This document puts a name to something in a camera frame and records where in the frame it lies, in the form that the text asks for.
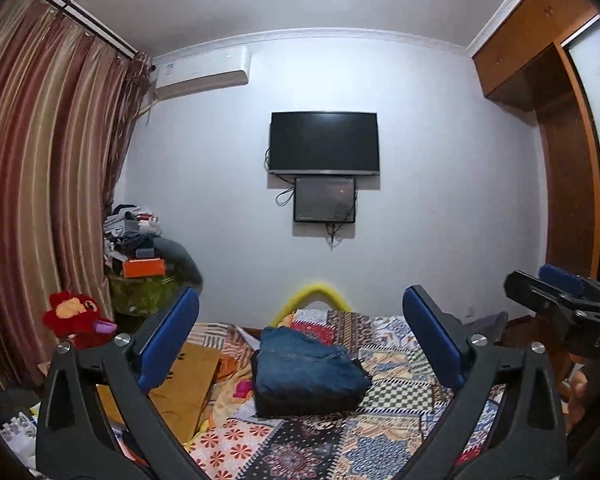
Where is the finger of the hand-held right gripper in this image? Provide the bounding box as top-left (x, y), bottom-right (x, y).
top-left (539, 263), bottom-right (600, 306)
top-left (504, 270), bottom-right (581, 321)

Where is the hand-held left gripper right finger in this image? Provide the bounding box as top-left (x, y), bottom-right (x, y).
top-left (402, 285), bottom-right (568, 480)

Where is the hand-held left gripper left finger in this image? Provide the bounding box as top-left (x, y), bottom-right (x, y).
top-left (35, 286), bottom-right (216, 480)

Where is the blue denim jacket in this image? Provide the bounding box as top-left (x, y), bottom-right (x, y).
top-left (251, 326), bottom-right (372, 407)

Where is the wooden board with flower cutouts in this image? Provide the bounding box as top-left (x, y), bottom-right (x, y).
top-left (97, 342), bottom-right (222, 441)

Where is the green patterned cloth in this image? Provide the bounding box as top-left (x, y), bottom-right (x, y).
top-left (105, 272), bottom-right (201, 318)

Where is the orange box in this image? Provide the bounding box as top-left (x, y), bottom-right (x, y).
top-left (122, 257), bottom-right (164, 278)

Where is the dark green cushion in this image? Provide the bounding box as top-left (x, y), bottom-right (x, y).
top-left (152, 237), bottom-right (203, 286)

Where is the yellow floral sheet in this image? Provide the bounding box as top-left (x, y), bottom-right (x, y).
top-left (215, 355), bottom-right (261, 421)

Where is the patchwork printed blanket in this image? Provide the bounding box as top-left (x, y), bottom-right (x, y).
top-left (185, 307), bottom-right (511, 480)

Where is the red plush toy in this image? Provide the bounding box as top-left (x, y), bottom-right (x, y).
top-left (42, 290), bottom-right (118, 351)

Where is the pile of clutter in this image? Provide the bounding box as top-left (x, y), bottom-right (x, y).
top-left (104, 204), bottom-right (163, 261)

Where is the yellow hoop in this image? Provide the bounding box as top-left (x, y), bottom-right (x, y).
top-left (271, 282), bottom-right (352, 328)

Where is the black garment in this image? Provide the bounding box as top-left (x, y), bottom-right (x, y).
top-left (254, 390), bottom-right (366, 419)

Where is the small black monitor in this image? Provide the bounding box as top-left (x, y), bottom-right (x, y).
top-left (293, 175), bottom-right (357, 224)

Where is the striped brown curtain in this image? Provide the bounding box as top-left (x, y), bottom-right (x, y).
top-left (0, 0), bottom-right (153, 396)

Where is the wooden overhead cabinet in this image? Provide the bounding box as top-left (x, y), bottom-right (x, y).
top-left (472, 0), bottom-right (600, 111)

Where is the white air conditioner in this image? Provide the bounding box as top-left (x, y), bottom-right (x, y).
top-left (150, 46), bottom-right (251, 101)

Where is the black cable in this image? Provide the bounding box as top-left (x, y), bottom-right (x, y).
top-left (326, 222), bottom-right (346, 251)

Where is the black wall television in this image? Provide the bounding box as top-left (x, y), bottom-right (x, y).
top-left (269, 111), bottom-right (381, 177)

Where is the white curtain rail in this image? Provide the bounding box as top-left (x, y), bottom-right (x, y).
top-left (20, 0), bottom-right (153, 68)

